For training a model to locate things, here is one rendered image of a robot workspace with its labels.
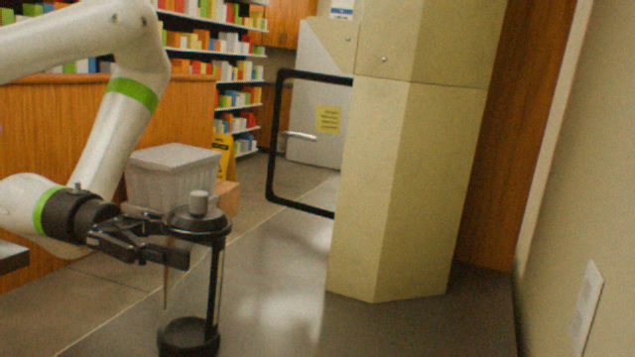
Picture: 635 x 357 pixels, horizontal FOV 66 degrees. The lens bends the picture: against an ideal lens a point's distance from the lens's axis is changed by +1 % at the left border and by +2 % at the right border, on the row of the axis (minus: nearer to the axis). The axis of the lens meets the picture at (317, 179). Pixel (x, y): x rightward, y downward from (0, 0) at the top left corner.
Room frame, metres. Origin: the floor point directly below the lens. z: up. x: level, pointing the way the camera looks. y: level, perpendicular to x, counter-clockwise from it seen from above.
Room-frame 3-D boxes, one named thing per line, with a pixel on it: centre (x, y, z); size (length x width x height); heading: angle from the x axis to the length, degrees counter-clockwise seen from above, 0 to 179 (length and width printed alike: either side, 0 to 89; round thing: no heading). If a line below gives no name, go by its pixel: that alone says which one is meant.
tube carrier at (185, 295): (0.70, 0.18, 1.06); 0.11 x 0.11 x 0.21
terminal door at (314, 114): (1.34, 0.01, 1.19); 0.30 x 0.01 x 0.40; 65
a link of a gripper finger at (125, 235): (0.70, 0.28, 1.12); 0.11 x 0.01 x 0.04; 44
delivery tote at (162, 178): (3.22, 0.99, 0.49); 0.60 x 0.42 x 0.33; 162
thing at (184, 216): (0.70, 0.18, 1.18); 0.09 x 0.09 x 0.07
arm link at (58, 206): (0.78, 0.40, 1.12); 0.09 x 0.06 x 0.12; 162
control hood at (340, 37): (1.14, -0.04, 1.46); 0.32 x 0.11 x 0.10; 162
